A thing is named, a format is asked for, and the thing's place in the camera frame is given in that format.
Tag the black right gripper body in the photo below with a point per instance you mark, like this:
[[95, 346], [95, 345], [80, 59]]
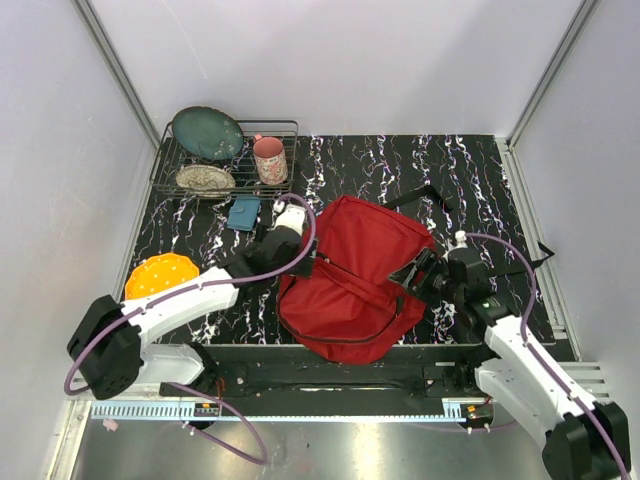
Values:
[[435, 284]]

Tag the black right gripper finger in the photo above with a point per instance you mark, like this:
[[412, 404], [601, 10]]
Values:
[[428, 261], [408, 277]]

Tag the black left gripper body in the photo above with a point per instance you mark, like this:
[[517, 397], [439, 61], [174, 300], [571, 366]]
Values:
[[302, 268]]

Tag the red student backpack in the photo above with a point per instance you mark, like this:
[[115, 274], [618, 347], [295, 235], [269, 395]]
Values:
[[348, 311]]

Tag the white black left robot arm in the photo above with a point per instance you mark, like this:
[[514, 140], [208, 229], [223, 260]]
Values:
[[115, 344]]

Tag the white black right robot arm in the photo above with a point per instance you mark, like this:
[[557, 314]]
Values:
[[579, 436]]

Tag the pink cartoon mug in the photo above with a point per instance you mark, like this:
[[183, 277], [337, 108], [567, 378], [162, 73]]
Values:
[[270, 159]]

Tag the speckled beige small plate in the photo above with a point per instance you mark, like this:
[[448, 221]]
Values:
[[204, 179]]

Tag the orange plastic plate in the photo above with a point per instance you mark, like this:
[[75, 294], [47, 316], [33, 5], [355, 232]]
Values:
[[159, 273]]

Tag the teal ceramic plate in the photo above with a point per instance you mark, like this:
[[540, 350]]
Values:
[[208, 133]]

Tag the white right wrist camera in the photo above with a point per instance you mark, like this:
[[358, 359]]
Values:
[[459, 241]]

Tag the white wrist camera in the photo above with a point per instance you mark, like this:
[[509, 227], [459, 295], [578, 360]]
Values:
[[459, 241], [290, 216]]

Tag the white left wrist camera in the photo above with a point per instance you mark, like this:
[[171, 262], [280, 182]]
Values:
[[290, 216]]

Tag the dark wire dish rack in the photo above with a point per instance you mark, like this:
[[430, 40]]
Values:
[[171, 157]]

